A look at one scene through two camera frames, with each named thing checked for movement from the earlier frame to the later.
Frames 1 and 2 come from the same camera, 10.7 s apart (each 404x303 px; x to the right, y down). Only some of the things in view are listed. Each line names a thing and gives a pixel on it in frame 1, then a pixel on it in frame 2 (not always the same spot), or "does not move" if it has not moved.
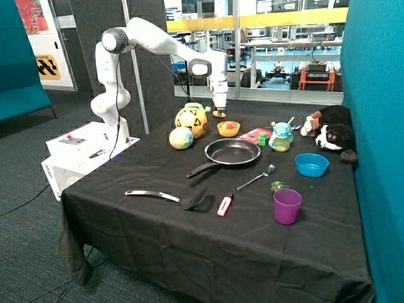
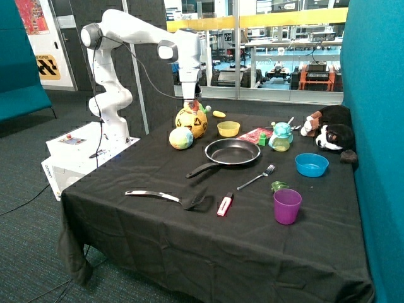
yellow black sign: (47, 67) does not move
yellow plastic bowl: (228, 128) does not move
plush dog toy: (334, 124) does not move
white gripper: (219, 88) → (189, 76)
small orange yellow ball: (228, 125) → (194, 105)
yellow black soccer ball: (194, 118) does not move
